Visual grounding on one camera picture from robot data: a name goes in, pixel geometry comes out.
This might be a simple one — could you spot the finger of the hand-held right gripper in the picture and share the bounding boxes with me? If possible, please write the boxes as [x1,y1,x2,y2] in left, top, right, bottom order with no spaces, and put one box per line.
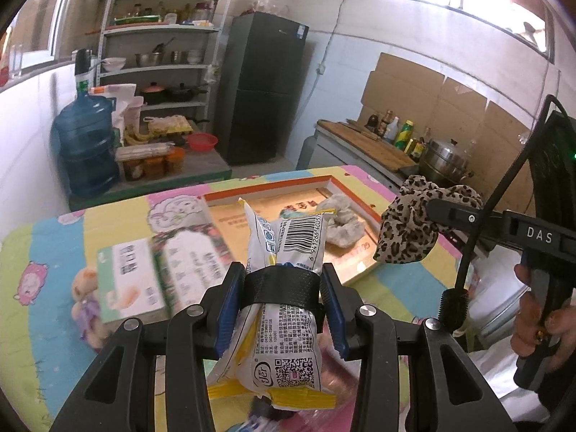
[425,198,507,240]

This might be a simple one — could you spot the white sack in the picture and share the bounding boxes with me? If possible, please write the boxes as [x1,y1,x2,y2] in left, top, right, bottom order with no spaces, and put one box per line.
[90,83,145,132]

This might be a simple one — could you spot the dark refrigerator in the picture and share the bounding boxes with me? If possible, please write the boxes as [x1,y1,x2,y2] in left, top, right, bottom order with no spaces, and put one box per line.
[215,13,310,166]

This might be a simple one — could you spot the printed cartoon blanket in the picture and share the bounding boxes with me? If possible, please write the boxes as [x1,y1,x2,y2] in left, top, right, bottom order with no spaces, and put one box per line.
[0,164,478,432]

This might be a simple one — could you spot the green white tissue box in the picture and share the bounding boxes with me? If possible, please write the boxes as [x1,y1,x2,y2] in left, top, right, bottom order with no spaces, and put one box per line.
[96,238,169,325]

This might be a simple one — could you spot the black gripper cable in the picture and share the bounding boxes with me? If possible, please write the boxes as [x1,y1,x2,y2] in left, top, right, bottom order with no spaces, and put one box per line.
[440,94,570,334]

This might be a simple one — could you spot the cardboard wall sheets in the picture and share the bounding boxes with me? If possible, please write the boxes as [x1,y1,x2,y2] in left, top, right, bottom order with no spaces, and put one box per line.
[360,53,545,217]

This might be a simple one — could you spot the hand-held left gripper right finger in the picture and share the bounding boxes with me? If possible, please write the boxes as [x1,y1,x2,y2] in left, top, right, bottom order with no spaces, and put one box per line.
[319,263,518,432]

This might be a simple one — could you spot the bunch of bananas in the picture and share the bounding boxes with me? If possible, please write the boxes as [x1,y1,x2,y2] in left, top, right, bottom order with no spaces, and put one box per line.
[123,126,151,145]

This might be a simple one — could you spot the black wok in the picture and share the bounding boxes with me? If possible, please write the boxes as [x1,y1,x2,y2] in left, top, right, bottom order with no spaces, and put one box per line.
[166,83,210,103]

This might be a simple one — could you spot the blue water bottle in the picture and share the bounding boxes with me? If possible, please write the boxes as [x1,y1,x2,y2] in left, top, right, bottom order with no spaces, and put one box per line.
[51,94,122,199]

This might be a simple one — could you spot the white yellow taped snack packet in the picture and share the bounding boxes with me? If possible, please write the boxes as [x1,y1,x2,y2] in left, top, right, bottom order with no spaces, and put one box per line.
[207,198,338,411]

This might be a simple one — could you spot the red cooking pot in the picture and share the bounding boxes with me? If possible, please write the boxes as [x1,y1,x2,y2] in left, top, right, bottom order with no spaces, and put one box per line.
[140,82,168,105]

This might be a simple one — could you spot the orange cardboard box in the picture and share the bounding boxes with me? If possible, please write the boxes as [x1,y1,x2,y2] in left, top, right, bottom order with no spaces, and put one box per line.
[202,175,406,286]

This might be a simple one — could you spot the beige plush bear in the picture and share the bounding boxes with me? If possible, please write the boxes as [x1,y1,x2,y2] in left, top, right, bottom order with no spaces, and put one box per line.
[69,267,113,352]

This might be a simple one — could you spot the crumpled clear plastic bag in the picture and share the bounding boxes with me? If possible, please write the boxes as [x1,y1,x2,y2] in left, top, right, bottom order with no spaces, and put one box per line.
[317,193,363,248]

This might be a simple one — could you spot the red plastic basket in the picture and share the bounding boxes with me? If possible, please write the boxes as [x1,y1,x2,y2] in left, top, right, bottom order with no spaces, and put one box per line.
[186,134,219,154]

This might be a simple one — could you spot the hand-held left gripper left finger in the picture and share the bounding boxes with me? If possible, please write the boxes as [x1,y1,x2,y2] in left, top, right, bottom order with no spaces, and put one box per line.
[49,261,247,432]

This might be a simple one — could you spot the egg tray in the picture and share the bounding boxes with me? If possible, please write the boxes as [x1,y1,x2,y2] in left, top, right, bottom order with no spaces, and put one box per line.
[148,116,192,139]

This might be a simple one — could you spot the floral tissue box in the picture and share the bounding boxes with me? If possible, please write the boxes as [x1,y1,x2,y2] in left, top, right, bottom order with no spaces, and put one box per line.
[150,222,235,320]

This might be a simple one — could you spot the leopard print scrunchie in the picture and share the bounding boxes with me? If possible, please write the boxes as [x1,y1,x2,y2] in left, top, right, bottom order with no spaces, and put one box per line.
[373,175,484,265]

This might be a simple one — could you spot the person's right hand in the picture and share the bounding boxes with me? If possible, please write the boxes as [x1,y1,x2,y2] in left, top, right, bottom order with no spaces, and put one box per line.
[513,263,576,361]

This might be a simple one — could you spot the water bottle pump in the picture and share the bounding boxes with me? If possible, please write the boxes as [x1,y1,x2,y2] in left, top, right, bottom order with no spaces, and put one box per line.
[73,49,97,96]

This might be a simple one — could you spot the green low ledge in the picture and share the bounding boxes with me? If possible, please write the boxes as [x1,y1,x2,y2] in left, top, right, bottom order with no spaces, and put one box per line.
[67,141,232,211]

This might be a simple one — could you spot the yellow green bottle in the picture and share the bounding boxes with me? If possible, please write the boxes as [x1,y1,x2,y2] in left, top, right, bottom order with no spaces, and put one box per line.
[396,120,415,147]

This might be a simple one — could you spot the side window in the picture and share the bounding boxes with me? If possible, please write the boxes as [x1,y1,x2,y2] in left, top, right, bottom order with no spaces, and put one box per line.
[0,0,102,86]

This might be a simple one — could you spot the pack of orange jars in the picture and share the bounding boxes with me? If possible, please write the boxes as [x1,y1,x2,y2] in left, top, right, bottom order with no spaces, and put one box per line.
[116,144,186,181]

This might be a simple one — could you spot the wooden cutting board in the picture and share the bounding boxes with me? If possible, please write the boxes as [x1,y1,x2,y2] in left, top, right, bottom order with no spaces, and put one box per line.
[317,119,419,174]

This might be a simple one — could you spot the steel steamer pot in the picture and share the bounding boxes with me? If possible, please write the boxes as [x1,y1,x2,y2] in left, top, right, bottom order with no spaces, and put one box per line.
[418,139,475,185]

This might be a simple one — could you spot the grey metal shelf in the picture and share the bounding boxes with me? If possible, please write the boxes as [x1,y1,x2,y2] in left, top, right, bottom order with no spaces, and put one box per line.
[96,0,235,145]

